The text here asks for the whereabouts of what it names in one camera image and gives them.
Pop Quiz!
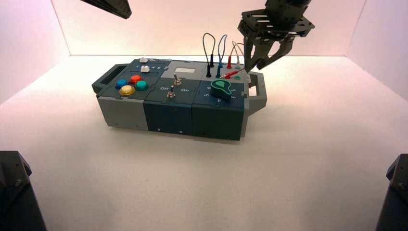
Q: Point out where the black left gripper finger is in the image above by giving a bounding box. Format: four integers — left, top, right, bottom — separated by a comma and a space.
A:
79, 0, 130, 19
102, 0, 132, 17

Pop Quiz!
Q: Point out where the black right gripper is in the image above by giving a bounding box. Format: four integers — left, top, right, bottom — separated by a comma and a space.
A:
237, 0, 316, 73

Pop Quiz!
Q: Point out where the green pointer rotary knob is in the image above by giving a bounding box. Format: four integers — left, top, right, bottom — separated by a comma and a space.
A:
210, 79, 233, 103

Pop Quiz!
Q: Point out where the yellow round push button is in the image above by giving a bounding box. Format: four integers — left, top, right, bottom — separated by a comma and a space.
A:
118, 85, 136, 97

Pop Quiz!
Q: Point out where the teal and grey task box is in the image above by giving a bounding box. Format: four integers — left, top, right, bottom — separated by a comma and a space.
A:
91, 58, 268, 141

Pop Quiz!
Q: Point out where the red jumper wire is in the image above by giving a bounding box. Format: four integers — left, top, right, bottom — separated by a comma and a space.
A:
222, 42, 247, 80

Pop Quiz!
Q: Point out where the blue jumper wire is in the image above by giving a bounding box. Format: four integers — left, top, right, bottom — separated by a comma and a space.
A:
216, 34, 228, 79

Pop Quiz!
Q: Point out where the black jumper wire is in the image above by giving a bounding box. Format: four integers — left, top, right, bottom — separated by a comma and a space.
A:
202, 33, 217, 78

